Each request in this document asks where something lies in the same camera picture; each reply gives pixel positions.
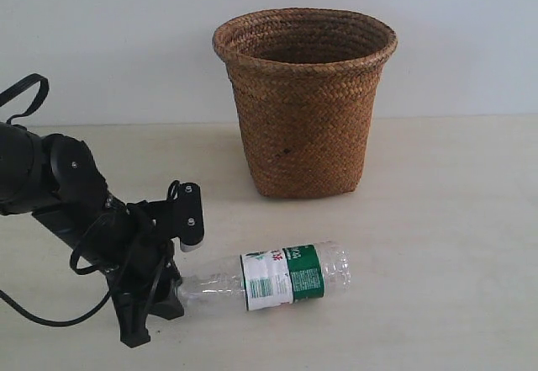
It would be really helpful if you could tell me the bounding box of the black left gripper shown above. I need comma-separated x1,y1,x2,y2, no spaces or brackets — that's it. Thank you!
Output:
33,199,185,347

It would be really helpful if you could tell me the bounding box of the clear plastic bottle green label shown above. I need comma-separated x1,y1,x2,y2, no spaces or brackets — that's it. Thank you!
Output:
175,241,351,315

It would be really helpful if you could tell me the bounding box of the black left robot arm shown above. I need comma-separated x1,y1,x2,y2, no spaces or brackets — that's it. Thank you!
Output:
1,124,198,347

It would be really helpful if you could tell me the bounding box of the brown woven wicker basket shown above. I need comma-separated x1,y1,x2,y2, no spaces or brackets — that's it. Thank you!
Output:
212,8,398,199

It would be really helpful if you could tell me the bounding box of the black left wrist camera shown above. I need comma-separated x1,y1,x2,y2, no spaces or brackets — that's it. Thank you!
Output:
145,180,205,253

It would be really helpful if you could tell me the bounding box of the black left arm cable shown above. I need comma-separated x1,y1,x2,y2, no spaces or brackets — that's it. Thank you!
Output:
0,74,177,329

